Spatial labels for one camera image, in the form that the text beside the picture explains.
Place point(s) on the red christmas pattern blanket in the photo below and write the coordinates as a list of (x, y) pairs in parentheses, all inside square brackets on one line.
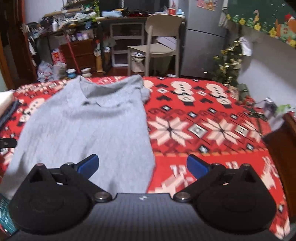
[(184, 116)]

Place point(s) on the red broom handle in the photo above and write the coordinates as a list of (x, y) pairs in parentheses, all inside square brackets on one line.
[(71, 50)]

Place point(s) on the dark desk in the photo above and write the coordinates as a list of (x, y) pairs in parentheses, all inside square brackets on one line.
[(162, 39)]

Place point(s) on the folded white towel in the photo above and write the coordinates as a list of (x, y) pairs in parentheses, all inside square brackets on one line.
[(6, 99)]

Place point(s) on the dark wooden side cabinet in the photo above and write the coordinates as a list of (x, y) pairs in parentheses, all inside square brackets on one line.
[(281, 145)]

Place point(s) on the red wrapped gift box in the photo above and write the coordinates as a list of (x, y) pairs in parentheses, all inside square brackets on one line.
[(255, 113)]

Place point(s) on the wooden drawer chest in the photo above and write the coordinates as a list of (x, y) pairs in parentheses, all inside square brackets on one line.
[(83, 53)]

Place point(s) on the small christmas tree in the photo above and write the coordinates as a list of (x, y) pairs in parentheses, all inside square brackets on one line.
[(228, 64)]

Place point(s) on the wall power outlet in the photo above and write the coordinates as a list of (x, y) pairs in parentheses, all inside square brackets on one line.
[(270, 105)]

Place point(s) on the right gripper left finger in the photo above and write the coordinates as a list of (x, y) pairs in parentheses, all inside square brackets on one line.
[(50, 201)]

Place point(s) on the blue ceramic cup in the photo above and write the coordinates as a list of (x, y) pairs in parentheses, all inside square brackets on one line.
[(71, 73)]

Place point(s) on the folded blue jeans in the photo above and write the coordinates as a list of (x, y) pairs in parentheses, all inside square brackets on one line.
[(8, 113)]

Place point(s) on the green christmas wall banner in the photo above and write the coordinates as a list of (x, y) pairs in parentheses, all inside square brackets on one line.
[(274, 18)]

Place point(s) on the black monitor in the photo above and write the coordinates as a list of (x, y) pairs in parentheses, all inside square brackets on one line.
[(151, 6)]

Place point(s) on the white ceramic cup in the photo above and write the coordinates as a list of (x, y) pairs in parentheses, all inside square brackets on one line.
[(86, 72)]

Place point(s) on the red mug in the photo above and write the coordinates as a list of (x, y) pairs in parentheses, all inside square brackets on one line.
[(172, 11)]

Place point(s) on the grey refrigerator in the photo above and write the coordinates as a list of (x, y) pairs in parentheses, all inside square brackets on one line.
[(204, 38)]

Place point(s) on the green cutting mat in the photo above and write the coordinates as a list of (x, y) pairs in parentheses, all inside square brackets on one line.
[(6, 222)]

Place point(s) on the white drawer unit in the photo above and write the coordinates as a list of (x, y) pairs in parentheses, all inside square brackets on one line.
[(125, 34)]

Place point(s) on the grey polo shirt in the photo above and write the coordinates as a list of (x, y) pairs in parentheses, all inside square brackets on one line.
[(82, 119)]

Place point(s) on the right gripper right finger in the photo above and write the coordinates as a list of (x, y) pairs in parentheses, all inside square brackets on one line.
[(230, 200)]

